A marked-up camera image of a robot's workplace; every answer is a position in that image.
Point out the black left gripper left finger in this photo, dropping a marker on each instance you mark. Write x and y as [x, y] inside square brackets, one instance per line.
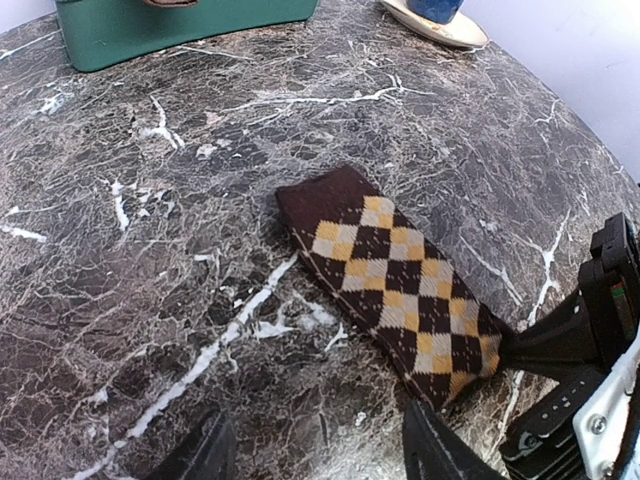
[207, 452]

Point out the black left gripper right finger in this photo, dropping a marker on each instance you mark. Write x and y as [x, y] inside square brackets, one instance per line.
[433, 451]

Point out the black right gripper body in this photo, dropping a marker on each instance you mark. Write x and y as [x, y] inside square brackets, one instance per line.
[609, 284]

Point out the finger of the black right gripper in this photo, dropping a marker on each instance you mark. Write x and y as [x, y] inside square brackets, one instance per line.
[557, 344]

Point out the cream floral plate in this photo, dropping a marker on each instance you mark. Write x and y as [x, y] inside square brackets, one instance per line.
[460, 32]

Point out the green compartment tray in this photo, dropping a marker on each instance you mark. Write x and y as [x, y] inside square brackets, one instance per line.
[99, 34]

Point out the brown argyle sock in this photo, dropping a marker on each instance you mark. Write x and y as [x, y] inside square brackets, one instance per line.
[393, 283]

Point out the tan brown sock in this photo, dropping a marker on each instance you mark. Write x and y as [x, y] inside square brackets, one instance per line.
[171, 3]

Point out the dark blue mug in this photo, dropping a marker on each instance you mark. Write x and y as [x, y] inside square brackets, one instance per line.
[438, 11]

